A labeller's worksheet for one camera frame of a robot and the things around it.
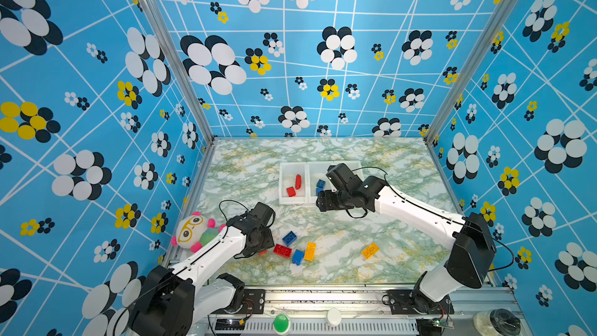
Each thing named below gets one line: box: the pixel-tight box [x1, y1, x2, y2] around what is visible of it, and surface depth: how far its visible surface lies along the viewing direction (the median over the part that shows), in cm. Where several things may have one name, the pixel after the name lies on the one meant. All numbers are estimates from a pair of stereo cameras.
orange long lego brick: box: [360, 242, 381, 260], surface depth 84 cm
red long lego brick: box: [273, 243, 293, 259], surface depth 85 cm
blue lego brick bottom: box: [292, 248, 305, 266], surface depth 82 cm
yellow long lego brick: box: [304, 241, 317, 262], surface depth 86 cm
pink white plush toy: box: [170, 211, 227, 254], surface depth 84 cm
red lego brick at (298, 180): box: [294, 173, 303, 190], surface depth 104 cm
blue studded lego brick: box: [282, 230, 298, 247], surface depth 88 cm
